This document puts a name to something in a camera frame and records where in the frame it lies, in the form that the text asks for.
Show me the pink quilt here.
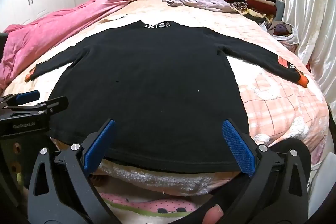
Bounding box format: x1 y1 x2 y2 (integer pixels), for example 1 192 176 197
0 0 147 94

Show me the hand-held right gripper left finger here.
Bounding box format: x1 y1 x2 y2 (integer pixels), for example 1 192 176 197
27 119 117 224

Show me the peach plaid fleece blanket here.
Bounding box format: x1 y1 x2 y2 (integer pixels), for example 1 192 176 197
5 0 331 197

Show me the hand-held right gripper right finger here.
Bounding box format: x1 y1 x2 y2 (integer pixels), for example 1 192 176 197
221 118 308 224

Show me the white satin curtain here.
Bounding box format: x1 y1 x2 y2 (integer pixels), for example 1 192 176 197
276 0 336 100

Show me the black long-sleeve sweater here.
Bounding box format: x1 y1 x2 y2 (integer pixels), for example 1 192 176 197
25 20 308 173

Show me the white plastic bag with clothes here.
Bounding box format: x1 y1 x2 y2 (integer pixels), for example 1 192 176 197
259 21 300 46

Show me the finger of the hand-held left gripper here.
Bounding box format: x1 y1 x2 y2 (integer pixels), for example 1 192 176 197
0 96 69 121
0 90 41 109

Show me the person's right hand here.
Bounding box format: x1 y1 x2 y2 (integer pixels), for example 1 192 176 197
203 203 224 224

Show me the pink watermelon print cloth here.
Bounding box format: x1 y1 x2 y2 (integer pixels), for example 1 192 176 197
100 192 200 218

